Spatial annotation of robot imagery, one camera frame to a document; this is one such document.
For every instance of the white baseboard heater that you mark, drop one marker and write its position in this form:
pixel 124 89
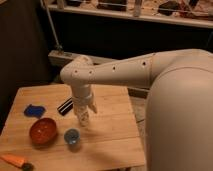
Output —
pixel 60 59

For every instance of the orange ceramic bowl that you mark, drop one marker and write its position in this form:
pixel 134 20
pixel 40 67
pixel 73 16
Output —
pixel 43 131

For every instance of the wooden table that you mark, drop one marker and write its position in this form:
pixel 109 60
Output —
pixel 110 141

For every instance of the orange carrot toy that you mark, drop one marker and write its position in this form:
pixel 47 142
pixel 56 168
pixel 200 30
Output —
pixel 17 161

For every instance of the metal pole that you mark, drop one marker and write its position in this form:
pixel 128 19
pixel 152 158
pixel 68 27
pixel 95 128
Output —
pixel 57 43

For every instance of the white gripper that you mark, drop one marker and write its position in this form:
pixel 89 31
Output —
pixel 83 100

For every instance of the blue glass cup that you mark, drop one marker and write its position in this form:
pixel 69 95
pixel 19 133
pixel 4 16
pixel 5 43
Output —
pixel 72 136

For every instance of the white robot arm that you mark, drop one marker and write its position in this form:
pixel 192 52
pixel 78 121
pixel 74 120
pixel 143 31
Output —
pixel 179 105

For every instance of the black white striped block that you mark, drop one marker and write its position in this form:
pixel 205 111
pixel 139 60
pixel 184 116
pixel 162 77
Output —
pixel 64 108

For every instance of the white shelf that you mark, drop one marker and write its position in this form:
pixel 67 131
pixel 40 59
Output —
pixel 194 13

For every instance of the blue cloth piece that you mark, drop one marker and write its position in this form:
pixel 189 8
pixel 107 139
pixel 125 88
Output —
pixel 34 111

